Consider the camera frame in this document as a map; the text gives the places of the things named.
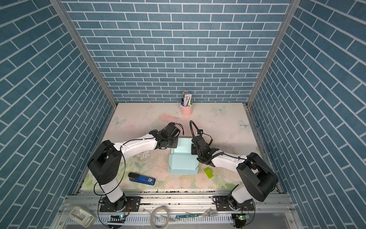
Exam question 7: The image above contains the green plastic block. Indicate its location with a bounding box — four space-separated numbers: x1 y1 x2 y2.
204 167 214 179

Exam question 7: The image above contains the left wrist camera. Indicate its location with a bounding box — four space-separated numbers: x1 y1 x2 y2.
162 122 181 138

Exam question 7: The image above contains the aluminium frame rail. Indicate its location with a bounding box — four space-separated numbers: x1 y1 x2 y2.
52 190 302 229

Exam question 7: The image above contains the white plastic holder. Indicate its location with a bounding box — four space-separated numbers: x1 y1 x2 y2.
68 206 97 228

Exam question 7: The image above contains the coiled white cable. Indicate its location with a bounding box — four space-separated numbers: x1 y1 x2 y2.
150 205 172 229

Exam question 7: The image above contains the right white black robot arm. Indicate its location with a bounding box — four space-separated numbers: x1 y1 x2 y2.
192 135 278 210

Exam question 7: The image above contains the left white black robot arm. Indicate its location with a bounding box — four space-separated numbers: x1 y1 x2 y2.
87 122 184 211

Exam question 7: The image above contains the pink pen holder cup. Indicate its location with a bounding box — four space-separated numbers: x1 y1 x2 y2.
180 105 193 116

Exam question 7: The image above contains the green handled tool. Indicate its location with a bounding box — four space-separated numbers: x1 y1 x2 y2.
176 213 201 219

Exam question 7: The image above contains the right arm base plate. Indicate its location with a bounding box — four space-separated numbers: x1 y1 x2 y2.
212 194 254 211

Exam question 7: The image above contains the blue black stapler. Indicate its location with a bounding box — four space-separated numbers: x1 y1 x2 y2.
128 172 156 186

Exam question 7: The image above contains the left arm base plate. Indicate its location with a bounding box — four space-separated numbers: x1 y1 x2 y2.
99 196 141 213

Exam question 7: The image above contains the metal fork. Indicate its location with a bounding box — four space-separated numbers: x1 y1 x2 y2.
186 208 218 218

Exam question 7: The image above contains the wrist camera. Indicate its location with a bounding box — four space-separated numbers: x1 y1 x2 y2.
197 129 204 135
162 122 181 138

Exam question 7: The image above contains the light blue paper box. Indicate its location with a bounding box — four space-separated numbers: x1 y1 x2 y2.
168 138 199 175

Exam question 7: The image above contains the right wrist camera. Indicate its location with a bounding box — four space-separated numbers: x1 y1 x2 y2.
197 129 204 135

